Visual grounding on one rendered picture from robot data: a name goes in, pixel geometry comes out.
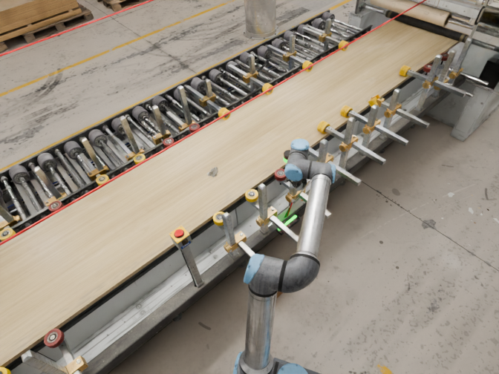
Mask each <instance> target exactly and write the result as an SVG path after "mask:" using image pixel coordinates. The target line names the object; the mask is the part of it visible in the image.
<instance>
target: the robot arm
mask: <svg viewBox="0 0 499 374"><path fill-rule="evenodd" d="M290 146H291V149H290V154H289V157H288V160H287V164H286V165H285V170H284V174H285V176H286V177H287V178H288V179H287V182H288V181H289V182H291V184H292V185H291V188H296V192H297V191H301V190H302V189H303V188H304V187H305V186H306V185H307V179H308V180H312V183H311V186H310V192H309V195H308V199H307V205H306V209H305V212H304V218H303V221H302V225H301V231H300V234H299V240H298V243H297V247H296V253H295V254H293V255H291V256H290V260H283V259H279V258H276V257H270V256H266V255H259V254H254V255H252V257H251V258H250V260H249V263H248V266H247V270H246V272H245V276H244V283H246V284H249V285H248V287H249V295H248V307H247V328H246V340H245V350H244V351H243V352H239V354H238V356H237V358H236V361H235V367H234V370H233V374H308V373H307V371H306V370H305V369H304V368H303V367H302V366H300V365H298V364H294V363H290V364H283V363H280V362H277V361H274V360H273V357H272V355H271V353H270V347H271V340H272V334H273V322H274V316H275V304H276V298H277V292H283V293H292V292H297V291H299V290H301V289H303V288H305V287H306V286H308V285H310V284H311V283H312V282H313V281H314V279H315V278H316V276H317V275H318V273H319V269H320V262H319V260H318V259H317V257H318V253H319V245H320V240H321V236H322V229H323V224H324V216H325V212H326V208H327V200H328V195H329V191H330V185H331V184H332V183H334V180H335V176H336V166H335V165H334V164H330V163H321V162H316V161H311V160H308V154H309V148H310V146H309V142H308V141H307V140H304V139H295V140H293V141H292V142H291V145H290Z"/></svg>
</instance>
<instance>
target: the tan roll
mask: <svg viewBox="0 0 499 374"><path fill-rule="evenodd" d="M370 3H371V4H373V5H376V6H378V7H383V8H385V9H388V10H392V11H394V12H398V13H403V12H404V11H406V10H408V9H409V8H411V7H413V6H414V5H416V4H418V3H416V2H414V1H409V0H370ZM403 14H404V15H407V16H410V17H414V18H416V19H420V20H423V21H425V22H430V23H432V24H436V25H439V26H442V27H445V26H446V25H447V24H448V23H451V24H455V25H458V26H461V27H465V28H468V29H470V30H473V27H474V25H472V24H467V23H465V22H460V21H458V20H455V19H450V18H449V16H450V14H451V13H450V12H448V11H444V10H440V9H437V8H435V7H430V6H427V5H424V4H419V5H417V6H416V7H414V8H412V9H410V10H409V11H407V12H405V13H403Z"/></svg>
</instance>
